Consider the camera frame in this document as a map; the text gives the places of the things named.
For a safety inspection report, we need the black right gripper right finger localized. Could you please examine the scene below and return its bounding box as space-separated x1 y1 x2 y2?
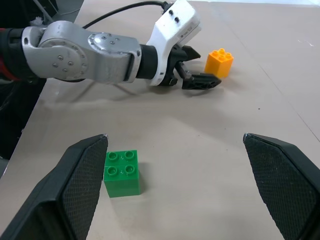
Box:
242 132 320 240

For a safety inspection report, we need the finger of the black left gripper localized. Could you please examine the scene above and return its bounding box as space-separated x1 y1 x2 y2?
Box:
183 45 202 61
181 72 223 91

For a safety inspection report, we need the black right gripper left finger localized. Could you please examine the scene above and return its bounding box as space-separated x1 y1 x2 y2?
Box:
0 134 109 240

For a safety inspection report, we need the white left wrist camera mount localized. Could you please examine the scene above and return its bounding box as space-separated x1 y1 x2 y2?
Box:
145 0 202 87

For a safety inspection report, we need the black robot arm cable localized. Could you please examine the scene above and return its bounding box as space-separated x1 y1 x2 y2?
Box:
81 0 174 30

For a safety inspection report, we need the green toy building cube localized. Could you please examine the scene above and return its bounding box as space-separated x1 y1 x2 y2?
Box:
103 149 142 199

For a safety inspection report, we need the orange toy building cube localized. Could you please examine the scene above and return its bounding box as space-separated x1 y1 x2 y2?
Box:
204 47 235 79

